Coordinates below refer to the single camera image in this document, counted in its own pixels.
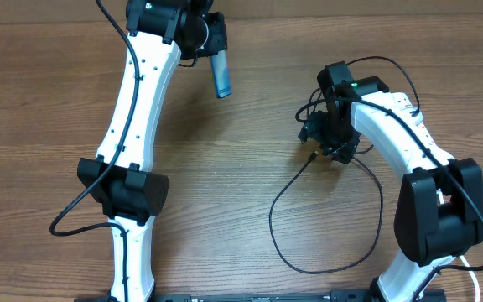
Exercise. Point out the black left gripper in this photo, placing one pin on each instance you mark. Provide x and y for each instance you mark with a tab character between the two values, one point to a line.
216	22

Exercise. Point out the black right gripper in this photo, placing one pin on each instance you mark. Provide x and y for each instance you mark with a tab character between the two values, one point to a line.
345	151

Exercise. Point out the Samsung Galaxy smartphone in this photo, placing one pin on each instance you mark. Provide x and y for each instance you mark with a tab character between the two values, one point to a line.
220	73

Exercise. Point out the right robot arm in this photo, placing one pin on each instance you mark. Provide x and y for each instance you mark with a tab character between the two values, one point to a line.
439	214

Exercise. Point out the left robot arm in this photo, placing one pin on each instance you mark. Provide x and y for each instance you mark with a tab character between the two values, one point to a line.
160	36

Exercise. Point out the white charger adapter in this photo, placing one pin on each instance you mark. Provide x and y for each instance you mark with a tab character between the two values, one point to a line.
412	115

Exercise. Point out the white power strip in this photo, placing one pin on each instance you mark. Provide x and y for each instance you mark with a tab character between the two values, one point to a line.
400	101

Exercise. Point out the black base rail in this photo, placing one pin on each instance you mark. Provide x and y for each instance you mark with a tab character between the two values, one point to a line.
266	298

